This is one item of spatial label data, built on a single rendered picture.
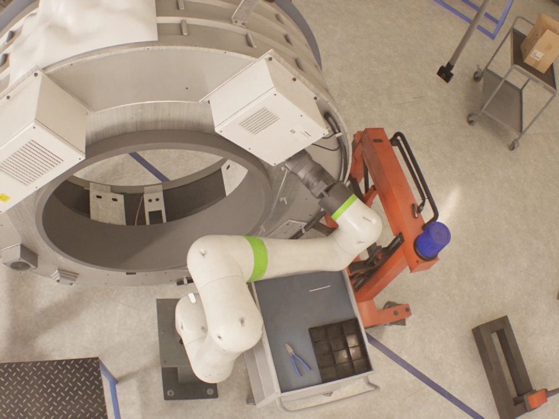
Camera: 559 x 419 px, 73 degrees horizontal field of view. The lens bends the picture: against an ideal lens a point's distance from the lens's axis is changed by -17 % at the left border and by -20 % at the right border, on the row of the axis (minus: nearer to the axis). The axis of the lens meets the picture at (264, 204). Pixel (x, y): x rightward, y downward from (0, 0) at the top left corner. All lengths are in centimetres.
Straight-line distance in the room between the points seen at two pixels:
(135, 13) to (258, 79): 34
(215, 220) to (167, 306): 44
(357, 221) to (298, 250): 18
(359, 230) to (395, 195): 85
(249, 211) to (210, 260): 72
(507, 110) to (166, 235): 363
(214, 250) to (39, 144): 46
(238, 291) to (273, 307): 99
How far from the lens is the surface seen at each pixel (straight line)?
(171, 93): 113
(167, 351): 160
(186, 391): 249
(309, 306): 201
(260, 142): 114
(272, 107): 104
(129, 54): 103
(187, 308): 139
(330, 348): 198
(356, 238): 125
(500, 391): 307
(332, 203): 124
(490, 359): 306
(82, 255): 178
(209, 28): 114
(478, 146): 429
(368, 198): 230
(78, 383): 195
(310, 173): 126
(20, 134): 98
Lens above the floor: 248
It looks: 56 degrees down
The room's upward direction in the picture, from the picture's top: 19 degrees clockwise
